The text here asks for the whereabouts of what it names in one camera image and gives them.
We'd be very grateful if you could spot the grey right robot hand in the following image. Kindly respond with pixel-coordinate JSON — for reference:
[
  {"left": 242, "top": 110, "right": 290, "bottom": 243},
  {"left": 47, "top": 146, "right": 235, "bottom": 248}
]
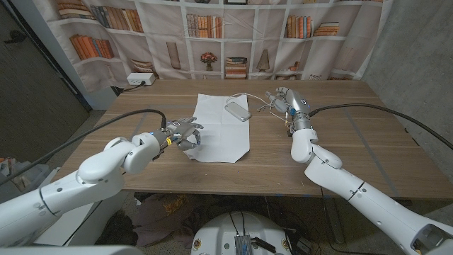
[{"left": 265, "top": 86, "right": 314, "bottom": 132}]

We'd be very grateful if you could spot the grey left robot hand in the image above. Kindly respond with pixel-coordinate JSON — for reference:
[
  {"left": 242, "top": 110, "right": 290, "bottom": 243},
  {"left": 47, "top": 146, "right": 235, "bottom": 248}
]
[{"left": 159, "top": 116, "right": 205, "bottom": 153}]

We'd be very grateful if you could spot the white paper sheet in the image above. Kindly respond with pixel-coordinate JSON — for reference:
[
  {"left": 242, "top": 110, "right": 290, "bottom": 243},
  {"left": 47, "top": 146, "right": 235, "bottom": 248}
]
[{"left": 183, "top": 93, "right": 251, "bottom": 164}]

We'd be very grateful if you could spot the thin white cable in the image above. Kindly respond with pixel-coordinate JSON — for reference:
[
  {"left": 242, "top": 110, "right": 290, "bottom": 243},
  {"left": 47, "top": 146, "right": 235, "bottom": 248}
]
[{"left": 226, "top": 92, "right": 294, "bottom": 125}]

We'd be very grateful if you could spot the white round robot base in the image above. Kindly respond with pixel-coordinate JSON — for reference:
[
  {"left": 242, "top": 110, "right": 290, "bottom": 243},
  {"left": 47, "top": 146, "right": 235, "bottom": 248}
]
[{"left": 190, "top": 211, "right": 294, "bottom": 255}]

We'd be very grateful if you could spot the white power strip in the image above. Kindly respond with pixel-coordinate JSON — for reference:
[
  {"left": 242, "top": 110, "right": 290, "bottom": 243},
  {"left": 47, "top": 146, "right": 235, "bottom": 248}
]
[{"left": 126, "top": 72, "right": 156, "bottom": 86}]

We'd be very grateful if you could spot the purple cloth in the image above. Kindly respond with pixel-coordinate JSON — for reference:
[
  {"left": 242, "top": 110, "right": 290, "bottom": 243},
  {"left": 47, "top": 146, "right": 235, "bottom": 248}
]
[{"left": 132, "top": 193, "right": 199, "bottom": 248}]

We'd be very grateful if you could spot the printed bookshelf backdrop cloth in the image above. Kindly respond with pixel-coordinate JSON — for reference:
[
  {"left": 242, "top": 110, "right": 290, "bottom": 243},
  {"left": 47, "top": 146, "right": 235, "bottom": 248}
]
[{"left": 33, "top": 0, "right": 394, "bottom": 94}]

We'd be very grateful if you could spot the black bag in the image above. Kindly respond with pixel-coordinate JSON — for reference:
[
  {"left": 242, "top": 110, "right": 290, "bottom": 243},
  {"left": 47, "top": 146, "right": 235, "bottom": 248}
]
[{"left": 95, "top": 210, "right": 139, "bottom": 247}]

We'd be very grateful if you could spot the grey metal table leg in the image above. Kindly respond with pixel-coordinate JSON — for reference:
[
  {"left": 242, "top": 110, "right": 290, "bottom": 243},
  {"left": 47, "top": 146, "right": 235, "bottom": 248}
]
[{"left": 323, "top": 198, "right": 346, "bottom": 244}]

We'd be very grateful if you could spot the clear plastic storage box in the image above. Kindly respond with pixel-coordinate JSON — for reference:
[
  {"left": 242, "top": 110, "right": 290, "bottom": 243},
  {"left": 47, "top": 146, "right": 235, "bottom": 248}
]
[{"left": 0, "top": 157, "right": 52, "bottom": 192}]

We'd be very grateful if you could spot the black power strip cord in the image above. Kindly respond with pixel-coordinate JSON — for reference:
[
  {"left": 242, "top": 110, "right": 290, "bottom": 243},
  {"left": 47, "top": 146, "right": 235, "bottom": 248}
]
[{"left": 111, "top": 80, "right": 147, "bottom": 96}]

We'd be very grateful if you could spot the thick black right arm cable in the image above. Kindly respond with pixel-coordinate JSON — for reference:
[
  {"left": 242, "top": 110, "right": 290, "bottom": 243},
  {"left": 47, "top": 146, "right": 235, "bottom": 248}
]
[{"left": 308, "top": 103, "right": 453, "bottom": 152}]

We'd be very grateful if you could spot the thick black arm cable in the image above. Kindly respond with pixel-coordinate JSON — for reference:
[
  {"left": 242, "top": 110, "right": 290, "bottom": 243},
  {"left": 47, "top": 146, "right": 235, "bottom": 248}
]
[
  {"left": 308, "top": 103, "right": 453, "bottom": 152},
  {"left": 0, "top": 108, "right": 168, "bottom": 187}
]

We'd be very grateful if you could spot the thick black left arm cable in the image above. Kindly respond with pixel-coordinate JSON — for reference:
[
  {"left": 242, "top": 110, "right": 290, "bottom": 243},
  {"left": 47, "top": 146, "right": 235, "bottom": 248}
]
[{"left": 0, "top": 108, "right": 168, "bottom": 187}]

